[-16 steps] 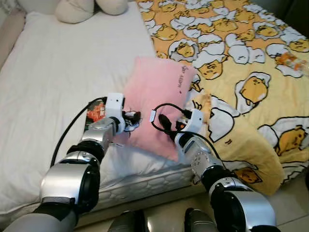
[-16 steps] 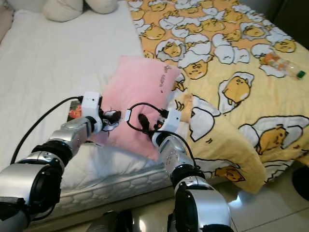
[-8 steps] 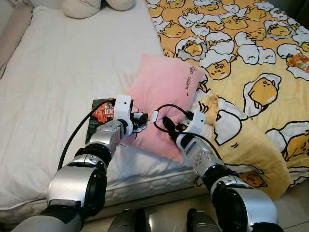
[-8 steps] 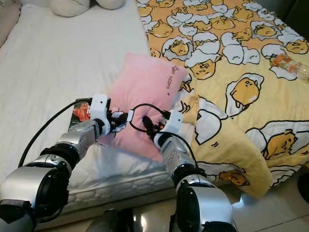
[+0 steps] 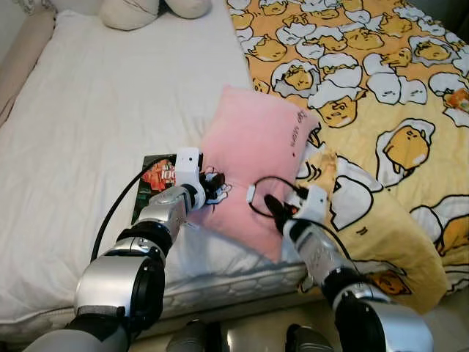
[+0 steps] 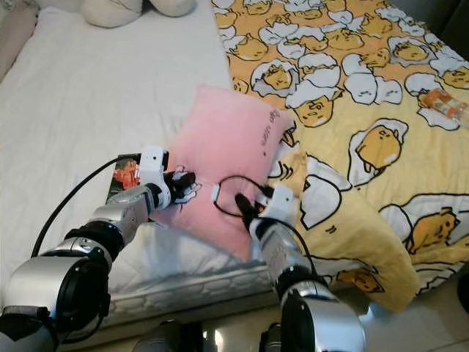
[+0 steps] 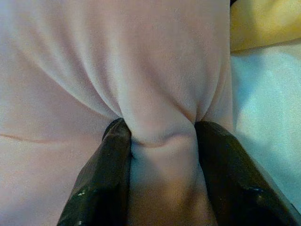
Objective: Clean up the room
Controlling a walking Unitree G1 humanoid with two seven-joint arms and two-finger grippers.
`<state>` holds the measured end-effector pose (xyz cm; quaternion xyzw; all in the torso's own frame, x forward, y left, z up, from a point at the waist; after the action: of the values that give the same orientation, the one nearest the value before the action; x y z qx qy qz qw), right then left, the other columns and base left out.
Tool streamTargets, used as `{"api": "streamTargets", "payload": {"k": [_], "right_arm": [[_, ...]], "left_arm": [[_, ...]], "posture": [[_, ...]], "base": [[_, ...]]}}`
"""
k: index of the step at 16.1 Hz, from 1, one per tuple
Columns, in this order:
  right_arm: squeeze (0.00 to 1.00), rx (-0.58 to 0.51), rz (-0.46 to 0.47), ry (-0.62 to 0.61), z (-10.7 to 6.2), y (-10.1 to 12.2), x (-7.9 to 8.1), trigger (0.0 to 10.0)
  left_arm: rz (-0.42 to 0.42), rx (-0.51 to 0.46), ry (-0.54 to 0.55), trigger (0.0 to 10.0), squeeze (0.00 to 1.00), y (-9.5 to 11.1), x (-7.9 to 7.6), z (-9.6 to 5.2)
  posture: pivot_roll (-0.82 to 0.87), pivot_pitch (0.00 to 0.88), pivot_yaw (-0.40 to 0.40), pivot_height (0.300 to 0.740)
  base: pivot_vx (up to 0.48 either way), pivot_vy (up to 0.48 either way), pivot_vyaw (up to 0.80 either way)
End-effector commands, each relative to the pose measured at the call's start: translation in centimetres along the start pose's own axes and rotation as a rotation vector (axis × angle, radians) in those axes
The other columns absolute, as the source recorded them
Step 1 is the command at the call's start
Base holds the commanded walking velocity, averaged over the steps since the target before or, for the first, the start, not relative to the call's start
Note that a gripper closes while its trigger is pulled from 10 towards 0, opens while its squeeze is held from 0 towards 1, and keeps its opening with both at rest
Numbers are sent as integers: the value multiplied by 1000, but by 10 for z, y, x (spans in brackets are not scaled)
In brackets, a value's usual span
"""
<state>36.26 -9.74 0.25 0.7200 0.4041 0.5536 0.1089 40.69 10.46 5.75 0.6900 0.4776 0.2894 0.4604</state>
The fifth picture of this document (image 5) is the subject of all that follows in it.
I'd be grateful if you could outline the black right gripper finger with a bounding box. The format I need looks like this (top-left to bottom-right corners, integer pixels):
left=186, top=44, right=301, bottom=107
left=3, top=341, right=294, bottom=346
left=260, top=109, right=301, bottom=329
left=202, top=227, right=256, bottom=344
left=265, top=194, right=290, bottom=230

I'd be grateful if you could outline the pink pillow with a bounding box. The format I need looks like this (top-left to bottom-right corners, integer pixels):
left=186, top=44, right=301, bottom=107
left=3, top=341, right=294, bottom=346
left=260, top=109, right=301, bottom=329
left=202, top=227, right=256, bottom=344
left=192, top=85, right=322, bottom=264

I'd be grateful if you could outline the black red snack packet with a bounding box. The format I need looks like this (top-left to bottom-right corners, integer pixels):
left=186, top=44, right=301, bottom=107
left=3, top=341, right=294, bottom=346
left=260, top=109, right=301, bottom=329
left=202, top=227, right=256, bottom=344
left=130, top=153, right=179, bottom=225

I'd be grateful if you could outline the grey right robot leg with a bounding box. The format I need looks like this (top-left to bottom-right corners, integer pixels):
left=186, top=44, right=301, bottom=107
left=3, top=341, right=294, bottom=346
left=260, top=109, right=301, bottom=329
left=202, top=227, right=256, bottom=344
left=284, top=323, right=335, bottom=352

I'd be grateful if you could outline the grey robot leg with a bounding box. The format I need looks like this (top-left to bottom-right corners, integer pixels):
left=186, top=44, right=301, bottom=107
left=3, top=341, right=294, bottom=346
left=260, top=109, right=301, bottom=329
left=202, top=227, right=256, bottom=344
left=284, top=323, right=335, bottom=352
left=165, top=318, right=222, bottom=352

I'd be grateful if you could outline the white quilted mattress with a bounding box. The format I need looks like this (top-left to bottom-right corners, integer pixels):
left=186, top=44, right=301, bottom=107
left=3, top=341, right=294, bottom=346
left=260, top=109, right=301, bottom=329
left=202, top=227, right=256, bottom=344
left=0, top=7, right=310, bottom=329

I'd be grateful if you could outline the grey left robot leg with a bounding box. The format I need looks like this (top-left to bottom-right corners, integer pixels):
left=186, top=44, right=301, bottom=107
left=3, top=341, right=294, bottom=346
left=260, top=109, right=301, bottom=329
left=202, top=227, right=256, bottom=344
left=165, top=318, right=222, bottom=352

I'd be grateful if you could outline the cream pillow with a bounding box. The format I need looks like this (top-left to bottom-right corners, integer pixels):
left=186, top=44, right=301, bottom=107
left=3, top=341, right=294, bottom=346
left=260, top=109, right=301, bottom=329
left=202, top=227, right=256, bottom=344
left=99, top=0, right=163, bottom=32
left=163, top=0, right=213, bottom=20

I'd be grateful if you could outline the yellow cartoon egg blanket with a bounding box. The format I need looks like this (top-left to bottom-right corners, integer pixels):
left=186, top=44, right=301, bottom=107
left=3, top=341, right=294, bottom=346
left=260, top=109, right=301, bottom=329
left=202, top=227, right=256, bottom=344
left=227, top=0, right=469, bottom=314

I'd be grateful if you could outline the clear plastic bottle orange label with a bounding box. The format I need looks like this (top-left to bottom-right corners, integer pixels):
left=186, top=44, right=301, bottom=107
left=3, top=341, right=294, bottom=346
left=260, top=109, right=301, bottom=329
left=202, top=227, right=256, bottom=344
left=446, top=87, right=469, bottom=114

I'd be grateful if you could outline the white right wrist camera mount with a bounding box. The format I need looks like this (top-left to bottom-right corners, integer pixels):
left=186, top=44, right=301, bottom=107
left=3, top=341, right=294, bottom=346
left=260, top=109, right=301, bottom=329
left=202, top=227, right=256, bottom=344
left=292, top=184, right=329, bottom=225

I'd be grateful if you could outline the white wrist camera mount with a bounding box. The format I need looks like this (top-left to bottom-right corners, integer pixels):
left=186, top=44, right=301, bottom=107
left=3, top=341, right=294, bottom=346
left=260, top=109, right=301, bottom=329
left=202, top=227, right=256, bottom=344
left=174, top=147, right=205, bottom=191
left=292, top=184, right=329, bottom=225

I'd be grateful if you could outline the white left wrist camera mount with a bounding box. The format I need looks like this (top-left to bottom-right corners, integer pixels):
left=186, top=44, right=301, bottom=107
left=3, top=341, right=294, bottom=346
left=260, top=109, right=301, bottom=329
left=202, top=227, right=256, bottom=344
left=174, top=147, right=205, bottom=191

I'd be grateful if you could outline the beige padded bed frame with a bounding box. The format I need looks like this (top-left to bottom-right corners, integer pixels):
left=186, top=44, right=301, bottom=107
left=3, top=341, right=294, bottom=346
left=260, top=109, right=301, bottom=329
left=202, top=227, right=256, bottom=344
left=0, top=7, right=58, bottom=127

